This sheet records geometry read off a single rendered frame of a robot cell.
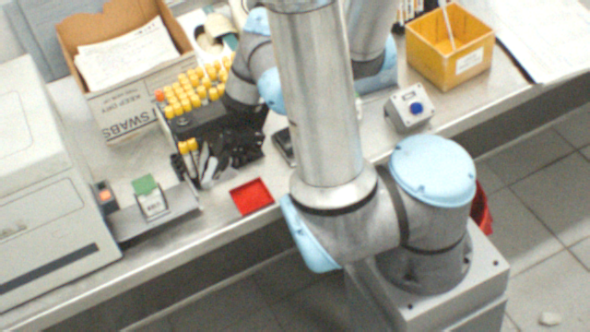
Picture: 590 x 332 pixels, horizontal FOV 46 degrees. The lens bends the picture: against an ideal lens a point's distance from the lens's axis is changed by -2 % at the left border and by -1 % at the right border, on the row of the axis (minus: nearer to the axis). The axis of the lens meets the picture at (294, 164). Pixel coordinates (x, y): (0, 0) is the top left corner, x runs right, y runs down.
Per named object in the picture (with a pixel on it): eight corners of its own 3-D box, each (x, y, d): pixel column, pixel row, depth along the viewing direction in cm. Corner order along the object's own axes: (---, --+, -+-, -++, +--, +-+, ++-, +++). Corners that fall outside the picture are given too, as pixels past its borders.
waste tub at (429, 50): (443, 95, 144) (444, 57, 136) (404, 62, 152) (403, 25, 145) (493, 67, 147) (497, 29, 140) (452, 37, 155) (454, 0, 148)
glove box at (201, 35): (213, 101, 151) (203, 67, 144) (177, 43, 167) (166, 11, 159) (264, 79, 154) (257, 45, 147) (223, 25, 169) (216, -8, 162)
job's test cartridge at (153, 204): (148, 221, 126) (138, 200, 122) (140, 204, 129) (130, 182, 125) (169, 212, 127) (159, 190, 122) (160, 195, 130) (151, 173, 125)
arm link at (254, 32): (258, 25, 106) (243, 0, 113) (237, 85, 112) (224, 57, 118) (303, 33, 110) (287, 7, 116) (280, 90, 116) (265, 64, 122)
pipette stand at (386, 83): (356, 106, 145) (353, 69, 137) (344, 86, 149) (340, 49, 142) (401, 91, 146) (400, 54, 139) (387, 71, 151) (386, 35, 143)
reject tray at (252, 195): (242, 217, 129) (241, 214, 129) (229, 193, 134) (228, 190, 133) (275, 202, 131) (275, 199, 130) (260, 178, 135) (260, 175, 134)
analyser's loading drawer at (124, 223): (100, 256, 125) (89, 240, 121) (90, 231, 129) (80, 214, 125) (203, 208, 129) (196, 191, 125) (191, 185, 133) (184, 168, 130)
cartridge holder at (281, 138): (290, 168, 136) (288, 156, 133) (271, 139, 141) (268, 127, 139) (315, 157, 137) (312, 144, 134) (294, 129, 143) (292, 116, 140)
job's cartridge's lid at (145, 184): (138, 200, 122) (137, 198, 121) (131, 183, 125) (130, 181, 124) (159, 191, 122) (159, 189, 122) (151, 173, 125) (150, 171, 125)
